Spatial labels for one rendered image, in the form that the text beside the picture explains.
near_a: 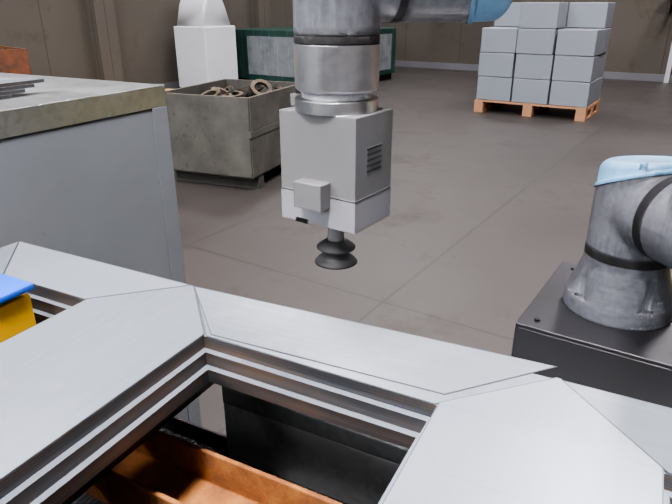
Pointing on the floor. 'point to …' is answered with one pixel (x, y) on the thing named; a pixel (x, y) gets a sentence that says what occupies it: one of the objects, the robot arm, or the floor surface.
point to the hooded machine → (204, 43)
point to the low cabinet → (268, 46)
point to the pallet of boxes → (545, 57)
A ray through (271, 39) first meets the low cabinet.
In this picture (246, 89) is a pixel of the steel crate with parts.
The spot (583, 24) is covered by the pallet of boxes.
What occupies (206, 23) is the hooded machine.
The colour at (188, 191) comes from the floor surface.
